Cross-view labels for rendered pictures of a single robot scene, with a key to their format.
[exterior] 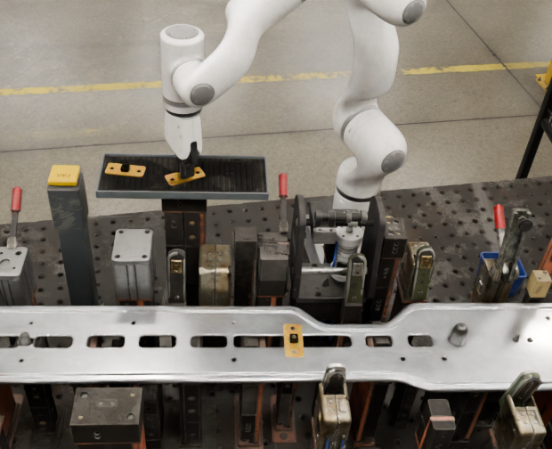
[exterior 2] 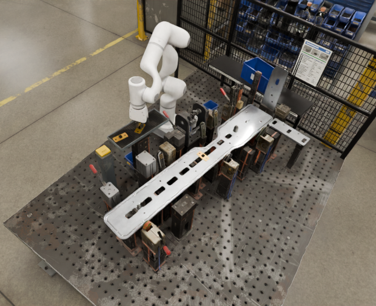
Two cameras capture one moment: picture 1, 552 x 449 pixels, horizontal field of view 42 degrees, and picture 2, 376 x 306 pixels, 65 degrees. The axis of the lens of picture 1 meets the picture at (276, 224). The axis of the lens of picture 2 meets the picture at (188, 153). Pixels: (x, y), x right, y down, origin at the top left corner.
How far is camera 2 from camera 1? 0.93 m
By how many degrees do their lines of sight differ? 32
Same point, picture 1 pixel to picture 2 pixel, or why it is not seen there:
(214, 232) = not seen: hidden behind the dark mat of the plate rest
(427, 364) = (236, 140)
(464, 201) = not seen: hidden behind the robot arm
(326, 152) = (93, 99)
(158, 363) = (179, 186)
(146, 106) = (2, 117)
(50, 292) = (93, 197)
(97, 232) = (84, 169)
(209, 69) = (156, 88)
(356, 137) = (170, 88)
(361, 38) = (168, 55)
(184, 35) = (139, 81)
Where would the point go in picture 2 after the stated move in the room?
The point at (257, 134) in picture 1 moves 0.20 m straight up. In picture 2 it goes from (61, 105) to (57, 91)
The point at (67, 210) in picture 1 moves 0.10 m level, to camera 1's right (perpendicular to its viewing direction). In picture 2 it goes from (108, 162) to (124, 154)
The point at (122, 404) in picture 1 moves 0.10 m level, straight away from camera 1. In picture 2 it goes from (187, 201) to (171, 192)
